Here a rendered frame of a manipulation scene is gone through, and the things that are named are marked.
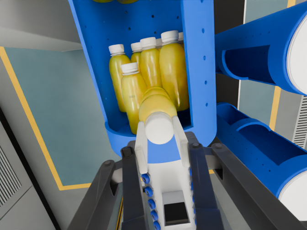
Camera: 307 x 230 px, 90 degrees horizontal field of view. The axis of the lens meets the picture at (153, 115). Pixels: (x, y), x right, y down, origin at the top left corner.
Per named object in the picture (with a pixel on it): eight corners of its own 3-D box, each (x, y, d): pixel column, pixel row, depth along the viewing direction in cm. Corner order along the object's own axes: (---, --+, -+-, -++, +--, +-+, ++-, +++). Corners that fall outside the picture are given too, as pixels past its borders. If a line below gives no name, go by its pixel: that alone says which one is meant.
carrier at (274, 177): (238, 122, 146) (230, 96, 137) (351, 206, 64) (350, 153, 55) (210, 134, 150) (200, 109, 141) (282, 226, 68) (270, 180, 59)
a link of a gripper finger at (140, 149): (147, 173, 15) (140, 175, 15) (147, 139, 22) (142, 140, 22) (141, 148, 14) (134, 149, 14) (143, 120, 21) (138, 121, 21)
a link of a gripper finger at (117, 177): (138, 181, 14) (105, 187, 14) (140, 149, 18) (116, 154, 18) (134, 168, 13) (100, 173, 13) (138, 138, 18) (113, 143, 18)
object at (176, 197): (162, 196, 74) (165, 230, 59) (161, 190, 72) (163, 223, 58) (182, 193, 73) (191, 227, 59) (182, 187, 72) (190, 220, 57)
